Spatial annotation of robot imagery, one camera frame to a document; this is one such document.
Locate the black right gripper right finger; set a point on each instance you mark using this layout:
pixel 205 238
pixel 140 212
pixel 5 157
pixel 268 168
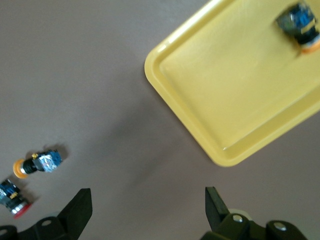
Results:
pixel 213 207

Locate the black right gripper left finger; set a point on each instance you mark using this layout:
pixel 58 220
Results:
pixel 80 205

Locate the yellow push button silver block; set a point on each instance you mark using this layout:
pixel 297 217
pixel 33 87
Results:
pixel 42 163

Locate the yellow push button blue block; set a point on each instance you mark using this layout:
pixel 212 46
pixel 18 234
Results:
pixel 297 22

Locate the red mushroom push button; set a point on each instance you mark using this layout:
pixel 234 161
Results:
pixel 11 197

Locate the yellow plastic tray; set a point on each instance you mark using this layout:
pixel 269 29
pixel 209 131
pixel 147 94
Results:
pixel 237 87

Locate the brown table mat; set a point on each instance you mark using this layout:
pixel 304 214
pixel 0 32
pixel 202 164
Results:
pixel 75 75

